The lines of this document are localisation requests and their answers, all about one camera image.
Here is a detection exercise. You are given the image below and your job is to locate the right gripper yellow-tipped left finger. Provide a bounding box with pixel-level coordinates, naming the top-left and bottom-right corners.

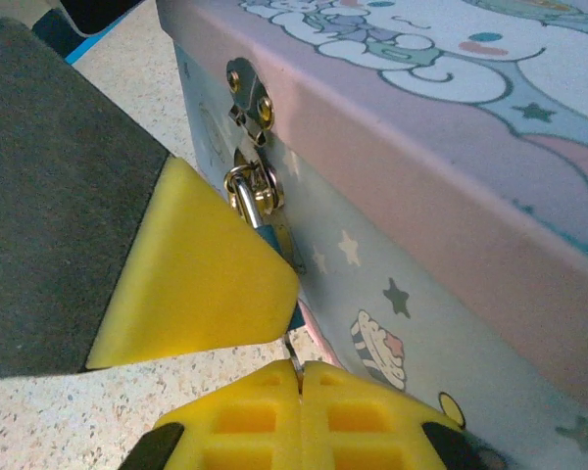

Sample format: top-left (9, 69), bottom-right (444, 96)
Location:
top-left (117, 358), bottom-right (304, 470)

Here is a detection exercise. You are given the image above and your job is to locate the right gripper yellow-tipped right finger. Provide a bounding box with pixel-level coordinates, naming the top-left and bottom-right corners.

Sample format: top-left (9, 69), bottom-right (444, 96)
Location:
top-left (300, 360), bottom-right (494, 470)

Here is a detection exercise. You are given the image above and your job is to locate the small blue padlock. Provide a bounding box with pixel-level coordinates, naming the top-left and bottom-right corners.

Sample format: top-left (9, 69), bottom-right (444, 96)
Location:
top-left (223, 164), bottom-right (309, 332)

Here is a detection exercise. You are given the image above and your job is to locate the pastel cartoon tin box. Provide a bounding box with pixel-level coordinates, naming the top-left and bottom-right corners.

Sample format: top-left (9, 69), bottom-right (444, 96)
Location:
top-left (155, 0), bottom-right (588, 470)

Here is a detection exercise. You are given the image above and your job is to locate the metal hasp latch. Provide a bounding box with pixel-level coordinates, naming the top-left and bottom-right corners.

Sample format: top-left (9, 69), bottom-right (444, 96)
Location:
top-left (224, 57), bottom-right (308, 276)

